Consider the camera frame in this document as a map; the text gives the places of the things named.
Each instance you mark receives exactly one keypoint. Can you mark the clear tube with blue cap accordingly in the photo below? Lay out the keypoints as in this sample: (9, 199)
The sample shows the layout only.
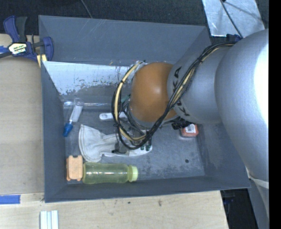
(75, 113)

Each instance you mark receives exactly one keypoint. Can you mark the grey metal bin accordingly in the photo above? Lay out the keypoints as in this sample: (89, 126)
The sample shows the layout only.
(174, 151)

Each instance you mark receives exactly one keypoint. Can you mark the black cylinder on white bracket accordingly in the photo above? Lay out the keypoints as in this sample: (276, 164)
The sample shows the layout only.
(179, 125)

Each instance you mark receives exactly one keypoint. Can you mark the yellow-green clear plastic bottle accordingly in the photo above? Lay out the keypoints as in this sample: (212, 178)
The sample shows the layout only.
(107, 173)

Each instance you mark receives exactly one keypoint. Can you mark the small orange box with label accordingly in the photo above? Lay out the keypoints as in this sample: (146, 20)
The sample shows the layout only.
(190, 130)

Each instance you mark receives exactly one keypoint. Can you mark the pale wood flat board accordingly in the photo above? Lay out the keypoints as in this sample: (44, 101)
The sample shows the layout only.
(18, 128)

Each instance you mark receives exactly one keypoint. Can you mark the white cloth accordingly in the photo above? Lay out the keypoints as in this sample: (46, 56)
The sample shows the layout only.
(92, 143)

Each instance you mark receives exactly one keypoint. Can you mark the white plastic piece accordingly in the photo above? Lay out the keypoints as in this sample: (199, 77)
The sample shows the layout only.
(105, 116)

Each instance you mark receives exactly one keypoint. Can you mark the orange sponge block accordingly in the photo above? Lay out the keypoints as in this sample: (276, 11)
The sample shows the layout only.
(74, 168)

